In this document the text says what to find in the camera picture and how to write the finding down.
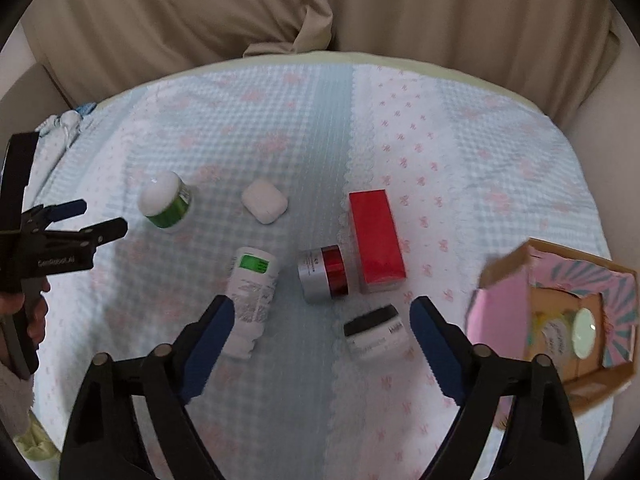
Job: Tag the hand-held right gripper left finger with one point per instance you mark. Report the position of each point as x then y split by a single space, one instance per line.
207 345

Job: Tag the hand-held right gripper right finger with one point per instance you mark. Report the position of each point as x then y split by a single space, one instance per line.
435 345

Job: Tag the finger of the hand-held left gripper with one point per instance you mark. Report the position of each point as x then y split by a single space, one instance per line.
67 208
107 231

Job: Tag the white jar with black lid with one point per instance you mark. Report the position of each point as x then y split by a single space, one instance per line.
375 340

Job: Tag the pink lined cardboard box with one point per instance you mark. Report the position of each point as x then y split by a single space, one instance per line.
492 305

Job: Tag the person's left forearm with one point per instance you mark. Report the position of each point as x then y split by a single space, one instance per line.
12 395

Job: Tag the person's left hand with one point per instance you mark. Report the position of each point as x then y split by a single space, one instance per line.
37 322

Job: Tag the green jar with white lid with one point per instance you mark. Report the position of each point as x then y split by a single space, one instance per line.
162 197

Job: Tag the white bottle with green label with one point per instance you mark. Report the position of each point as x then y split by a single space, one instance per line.
250 295

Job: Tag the blue and white cloth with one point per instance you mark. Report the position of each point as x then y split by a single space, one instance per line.
67 122

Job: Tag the red rectangular box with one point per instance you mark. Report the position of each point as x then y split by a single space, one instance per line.
377 240

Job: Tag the red and silver jar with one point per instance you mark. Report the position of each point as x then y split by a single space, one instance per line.
325 275

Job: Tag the labelled jar with pale lid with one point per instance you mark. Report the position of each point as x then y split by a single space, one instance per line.
582 332

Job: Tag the white earbud case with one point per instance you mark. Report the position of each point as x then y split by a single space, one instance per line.
264 201

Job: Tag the pale green cloth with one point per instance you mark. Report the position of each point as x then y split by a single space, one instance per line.
35 442

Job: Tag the light blue printed blanket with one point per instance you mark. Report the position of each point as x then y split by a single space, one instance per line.
300 125

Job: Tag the beige pillow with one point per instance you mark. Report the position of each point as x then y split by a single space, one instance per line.
475 20
175 15

